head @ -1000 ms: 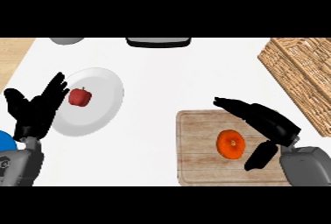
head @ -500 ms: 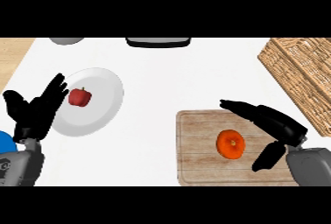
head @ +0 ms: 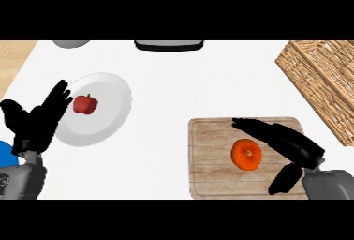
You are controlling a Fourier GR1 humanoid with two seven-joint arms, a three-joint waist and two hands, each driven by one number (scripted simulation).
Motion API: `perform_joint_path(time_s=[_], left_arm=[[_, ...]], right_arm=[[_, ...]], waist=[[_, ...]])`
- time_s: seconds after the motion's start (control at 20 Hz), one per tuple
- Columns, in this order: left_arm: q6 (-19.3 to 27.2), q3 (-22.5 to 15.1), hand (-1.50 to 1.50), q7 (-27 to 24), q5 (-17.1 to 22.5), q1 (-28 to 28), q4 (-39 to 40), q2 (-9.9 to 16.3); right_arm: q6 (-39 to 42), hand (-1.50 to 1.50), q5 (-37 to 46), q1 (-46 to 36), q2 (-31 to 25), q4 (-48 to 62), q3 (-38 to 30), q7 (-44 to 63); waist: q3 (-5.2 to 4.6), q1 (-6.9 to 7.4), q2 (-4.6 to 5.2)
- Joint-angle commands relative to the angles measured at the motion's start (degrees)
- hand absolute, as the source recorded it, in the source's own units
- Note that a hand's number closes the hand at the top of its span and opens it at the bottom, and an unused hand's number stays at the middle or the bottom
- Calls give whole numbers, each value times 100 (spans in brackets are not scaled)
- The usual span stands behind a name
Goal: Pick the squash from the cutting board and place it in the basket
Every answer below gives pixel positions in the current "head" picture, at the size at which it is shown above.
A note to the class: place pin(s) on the orange squash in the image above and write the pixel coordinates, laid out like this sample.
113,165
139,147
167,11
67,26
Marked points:
247,154

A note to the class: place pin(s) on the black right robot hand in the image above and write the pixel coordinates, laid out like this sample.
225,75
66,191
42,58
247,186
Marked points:
285,140

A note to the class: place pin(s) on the red bell pepper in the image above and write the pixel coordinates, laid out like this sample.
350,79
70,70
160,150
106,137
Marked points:
85,104

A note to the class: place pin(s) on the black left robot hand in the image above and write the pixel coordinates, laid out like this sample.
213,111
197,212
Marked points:
35,123

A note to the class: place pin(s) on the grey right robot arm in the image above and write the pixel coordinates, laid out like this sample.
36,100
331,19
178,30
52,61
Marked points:
330,184

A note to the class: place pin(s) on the blue round object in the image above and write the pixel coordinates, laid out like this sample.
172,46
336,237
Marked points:
7,156

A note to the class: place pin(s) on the white round plate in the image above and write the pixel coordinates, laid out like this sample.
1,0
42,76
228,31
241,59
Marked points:
95,109

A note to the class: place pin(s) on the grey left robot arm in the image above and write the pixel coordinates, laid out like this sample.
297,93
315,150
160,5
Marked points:
21,181

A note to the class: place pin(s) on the grey round object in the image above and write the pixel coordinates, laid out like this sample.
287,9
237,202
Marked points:
70,43

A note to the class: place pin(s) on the wicker basket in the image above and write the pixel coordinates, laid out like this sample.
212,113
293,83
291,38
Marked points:
322,84

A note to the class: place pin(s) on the wooden cutting board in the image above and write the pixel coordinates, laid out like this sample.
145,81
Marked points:
215,162

